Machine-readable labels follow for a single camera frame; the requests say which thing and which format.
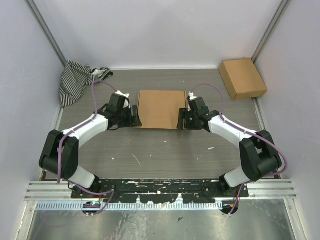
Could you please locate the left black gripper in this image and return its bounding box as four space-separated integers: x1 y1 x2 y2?
117 105 142 128

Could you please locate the brown cardboard box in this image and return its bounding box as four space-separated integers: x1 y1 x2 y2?
138 90 186 130
218 58 268 100

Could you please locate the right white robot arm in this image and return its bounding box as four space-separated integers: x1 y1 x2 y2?
177 97 283 198

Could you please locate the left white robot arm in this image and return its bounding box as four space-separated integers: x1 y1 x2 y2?
39 91 142 199

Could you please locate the folded brown cardboard box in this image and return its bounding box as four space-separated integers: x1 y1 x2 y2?
218 58 268 100

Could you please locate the striped black white cloth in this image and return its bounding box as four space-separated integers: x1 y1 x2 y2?
59 60 114 108

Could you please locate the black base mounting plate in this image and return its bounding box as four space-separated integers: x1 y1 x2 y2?
71 178 250 205

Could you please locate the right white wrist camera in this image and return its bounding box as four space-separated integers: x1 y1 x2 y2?
187 92 197 112

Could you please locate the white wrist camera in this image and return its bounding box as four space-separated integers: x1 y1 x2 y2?
187 92 197 112
115 90 131 109

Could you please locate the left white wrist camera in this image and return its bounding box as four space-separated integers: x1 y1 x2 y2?
115 90 131 109

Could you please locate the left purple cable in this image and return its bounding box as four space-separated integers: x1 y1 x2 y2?
56 81 118 217

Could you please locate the slotted grey cable duct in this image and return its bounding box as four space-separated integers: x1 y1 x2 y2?
35 201 223 211

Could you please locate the aluminium frame rail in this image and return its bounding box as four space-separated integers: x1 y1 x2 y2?
24 178 297 201

